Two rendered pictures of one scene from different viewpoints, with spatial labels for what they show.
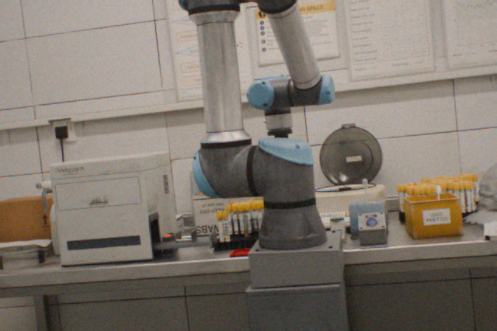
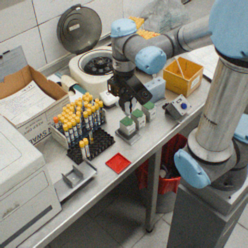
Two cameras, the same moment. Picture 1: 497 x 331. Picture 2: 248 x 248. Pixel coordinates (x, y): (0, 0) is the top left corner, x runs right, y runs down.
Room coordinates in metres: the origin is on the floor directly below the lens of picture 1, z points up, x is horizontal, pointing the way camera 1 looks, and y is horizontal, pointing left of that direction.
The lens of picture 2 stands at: (1.38, 0.58, 1.80)
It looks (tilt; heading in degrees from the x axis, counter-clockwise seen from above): 47 degrees down; 306
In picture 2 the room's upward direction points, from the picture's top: 2 degrees counter-clockwise
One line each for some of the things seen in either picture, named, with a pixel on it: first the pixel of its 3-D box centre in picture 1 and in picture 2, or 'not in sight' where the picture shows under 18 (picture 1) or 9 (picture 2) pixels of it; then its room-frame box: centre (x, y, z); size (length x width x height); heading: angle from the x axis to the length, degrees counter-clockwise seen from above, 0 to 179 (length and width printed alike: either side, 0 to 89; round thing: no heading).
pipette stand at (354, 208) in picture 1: (368, 219); (153, 92); (1.88, -0.32, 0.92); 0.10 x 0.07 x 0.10; 72
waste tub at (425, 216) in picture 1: (432, 215); (182, 77); (1.82, -0.49, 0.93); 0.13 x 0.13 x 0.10; 84
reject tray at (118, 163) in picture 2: (244, 252); (118, 163); (1.81, 0.03, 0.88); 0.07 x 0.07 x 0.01; 80
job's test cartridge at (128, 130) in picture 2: not in sight; (127, 127); (1.86, -0.10, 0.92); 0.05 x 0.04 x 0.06; 170
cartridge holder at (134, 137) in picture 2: not in sight; (127, 132); (1.86, -0.10, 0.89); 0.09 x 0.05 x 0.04; 170
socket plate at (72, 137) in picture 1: (64, 130); not in sight; (2.56, 0.69, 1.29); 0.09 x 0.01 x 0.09; 80
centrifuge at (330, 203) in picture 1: (345, 207); (103, 74); (2.12, -0.30, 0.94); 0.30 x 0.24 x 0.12; 161
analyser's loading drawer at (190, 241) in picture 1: (178, 240); (68, 182); (1.88, 0.22, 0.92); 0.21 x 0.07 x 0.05; 80
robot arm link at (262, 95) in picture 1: (270, 94); (149, 53); (1.76, -0.08, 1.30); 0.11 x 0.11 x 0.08; 70
